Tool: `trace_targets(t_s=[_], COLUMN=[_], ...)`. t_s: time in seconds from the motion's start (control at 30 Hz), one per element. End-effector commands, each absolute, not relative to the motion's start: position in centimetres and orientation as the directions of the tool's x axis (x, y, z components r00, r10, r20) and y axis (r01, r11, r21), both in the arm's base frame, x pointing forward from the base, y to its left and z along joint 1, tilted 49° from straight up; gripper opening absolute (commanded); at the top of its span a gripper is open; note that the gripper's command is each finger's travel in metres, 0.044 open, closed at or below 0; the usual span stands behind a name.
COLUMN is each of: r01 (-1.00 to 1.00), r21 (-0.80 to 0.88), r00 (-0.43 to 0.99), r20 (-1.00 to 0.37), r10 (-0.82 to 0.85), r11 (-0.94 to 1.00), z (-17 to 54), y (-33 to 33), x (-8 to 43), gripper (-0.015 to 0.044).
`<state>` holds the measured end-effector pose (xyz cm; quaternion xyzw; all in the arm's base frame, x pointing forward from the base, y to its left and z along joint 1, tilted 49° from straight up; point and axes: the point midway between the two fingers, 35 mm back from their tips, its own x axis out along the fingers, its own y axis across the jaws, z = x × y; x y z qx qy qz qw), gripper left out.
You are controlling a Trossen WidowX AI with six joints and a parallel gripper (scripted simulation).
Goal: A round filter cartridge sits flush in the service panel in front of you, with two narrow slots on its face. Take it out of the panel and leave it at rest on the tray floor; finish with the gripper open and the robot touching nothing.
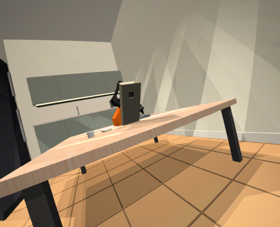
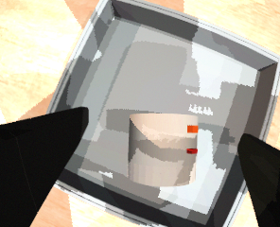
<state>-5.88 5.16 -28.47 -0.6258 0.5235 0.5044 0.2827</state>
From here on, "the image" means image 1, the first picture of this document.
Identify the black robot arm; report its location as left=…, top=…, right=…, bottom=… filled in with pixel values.
left=110, top=80, right=122, bottom=108

